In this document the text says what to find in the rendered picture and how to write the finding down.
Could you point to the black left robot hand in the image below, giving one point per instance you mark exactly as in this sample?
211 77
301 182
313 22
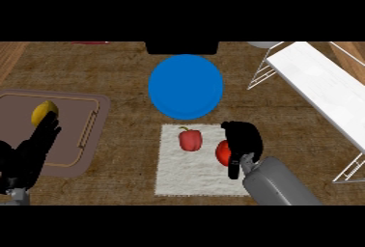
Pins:
29 157

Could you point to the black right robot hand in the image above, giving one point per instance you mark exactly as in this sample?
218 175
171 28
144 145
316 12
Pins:
245 138

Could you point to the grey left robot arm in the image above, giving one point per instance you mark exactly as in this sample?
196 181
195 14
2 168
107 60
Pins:
19 197

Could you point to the red tomato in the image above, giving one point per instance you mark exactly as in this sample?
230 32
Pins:
223 153

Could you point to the white fluffy placemat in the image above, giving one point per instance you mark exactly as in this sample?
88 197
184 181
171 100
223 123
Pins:
190 173

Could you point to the red bell pepper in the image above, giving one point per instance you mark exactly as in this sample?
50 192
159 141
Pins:
192 140

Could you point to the yellow lemon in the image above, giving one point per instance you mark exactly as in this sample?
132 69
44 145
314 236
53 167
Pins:
44 111

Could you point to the blue round plate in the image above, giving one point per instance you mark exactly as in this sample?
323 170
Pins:
186 87

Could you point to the pale grey round object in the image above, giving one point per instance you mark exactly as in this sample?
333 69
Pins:
264 44

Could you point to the black box appliance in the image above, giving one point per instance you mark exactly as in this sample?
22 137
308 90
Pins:
183 47

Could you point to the red flat object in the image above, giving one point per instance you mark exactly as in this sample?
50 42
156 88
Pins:
91 42

